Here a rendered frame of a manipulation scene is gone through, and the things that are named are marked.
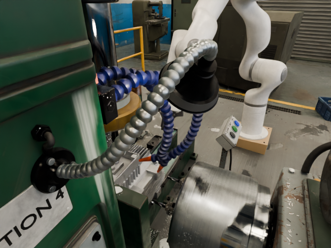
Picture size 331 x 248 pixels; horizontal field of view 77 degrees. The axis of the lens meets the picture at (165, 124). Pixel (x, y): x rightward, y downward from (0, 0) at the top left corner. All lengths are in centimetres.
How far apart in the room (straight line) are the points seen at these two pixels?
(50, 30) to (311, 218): 52
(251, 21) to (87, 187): 94
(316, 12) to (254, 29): 615
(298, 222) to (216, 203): 16
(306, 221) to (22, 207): 49
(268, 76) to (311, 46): 616
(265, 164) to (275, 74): 46
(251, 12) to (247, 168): 72
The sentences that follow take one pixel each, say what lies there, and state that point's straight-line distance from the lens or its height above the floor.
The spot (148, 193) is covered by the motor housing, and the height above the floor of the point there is 103.
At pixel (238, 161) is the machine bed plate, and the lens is 119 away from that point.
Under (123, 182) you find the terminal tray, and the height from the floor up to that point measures 111.
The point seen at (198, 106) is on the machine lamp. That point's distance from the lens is 21.
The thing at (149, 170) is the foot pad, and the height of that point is 107.
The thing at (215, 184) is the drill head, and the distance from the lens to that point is 53.
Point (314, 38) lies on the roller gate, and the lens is 724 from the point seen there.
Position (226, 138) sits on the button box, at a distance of 86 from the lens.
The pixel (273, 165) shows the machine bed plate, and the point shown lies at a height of 80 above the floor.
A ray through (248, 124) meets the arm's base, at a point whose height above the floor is 93.
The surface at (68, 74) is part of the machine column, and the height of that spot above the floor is 149.
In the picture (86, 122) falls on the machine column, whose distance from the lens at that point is 23.
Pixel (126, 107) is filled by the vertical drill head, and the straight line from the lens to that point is 48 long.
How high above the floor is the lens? 155
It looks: 31 degrees down
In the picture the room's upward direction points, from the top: straight up
